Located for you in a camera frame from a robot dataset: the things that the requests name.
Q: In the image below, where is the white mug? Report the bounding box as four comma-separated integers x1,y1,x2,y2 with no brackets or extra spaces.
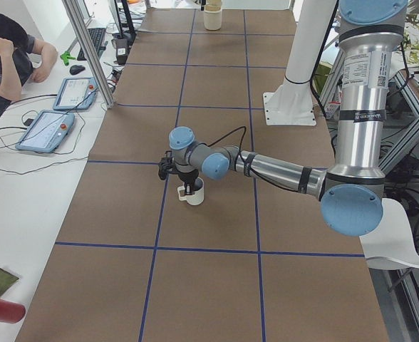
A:
177,177,205,206

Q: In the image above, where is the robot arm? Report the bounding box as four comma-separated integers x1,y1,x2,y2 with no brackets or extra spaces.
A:
159,1,408,237

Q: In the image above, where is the cream plastic basket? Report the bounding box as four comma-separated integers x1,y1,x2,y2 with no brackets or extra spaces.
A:
203,0,222,31

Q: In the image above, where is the black keyboard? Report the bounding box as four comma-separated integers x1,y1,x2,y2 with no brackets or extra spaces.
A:
87,27,107,58

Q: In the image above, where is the black computer mouse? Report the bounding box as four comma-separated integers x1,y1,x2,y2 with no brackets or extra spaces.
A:
69,65,86,76

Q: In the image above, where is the green plastic clamp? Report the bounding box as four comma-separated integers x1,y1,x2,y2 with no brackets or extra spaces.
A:
60,51,76,66

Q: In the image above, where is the upper blue teach pendant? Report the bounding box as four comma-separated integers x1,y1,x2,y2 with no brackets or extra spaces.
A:
53,77,98,111

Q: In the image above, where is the blue teach pendant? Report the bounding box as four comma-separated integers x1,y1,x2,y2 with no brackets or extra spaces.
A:
53,77,98,111
15,110,75,153

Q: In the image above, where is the lower blue teach pendant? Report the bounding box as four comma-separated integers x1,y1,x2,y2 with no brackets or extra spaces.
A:
15,110,75,153

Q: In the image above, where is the seated person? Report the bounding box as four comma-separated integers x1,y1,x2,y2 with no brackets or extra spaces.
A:
0,14,58,116

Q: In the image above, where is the white chair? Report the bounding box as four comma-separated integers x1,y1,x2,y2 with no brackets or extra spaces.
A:
360,198,419,270

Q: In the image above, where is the red bottle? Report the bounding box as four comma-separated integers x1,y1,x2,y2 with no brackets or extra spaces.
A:
0,299,26,323

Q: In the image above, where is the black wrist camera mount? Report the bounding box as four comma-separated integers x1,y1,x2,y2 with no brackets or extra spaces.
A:
158,150,176,181

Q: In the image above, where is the black camera cable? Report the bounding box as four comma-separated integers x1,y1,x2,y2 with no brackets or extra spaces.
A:
209,125,303,193

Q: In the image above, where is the white central mounting post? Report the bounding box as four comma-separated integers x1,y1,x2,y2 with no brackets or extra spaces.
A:
263,0,338,126

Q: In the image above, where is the aluminium frame post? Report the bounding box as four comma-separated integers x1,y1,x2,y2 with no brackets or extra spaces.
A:
62,0,115,109

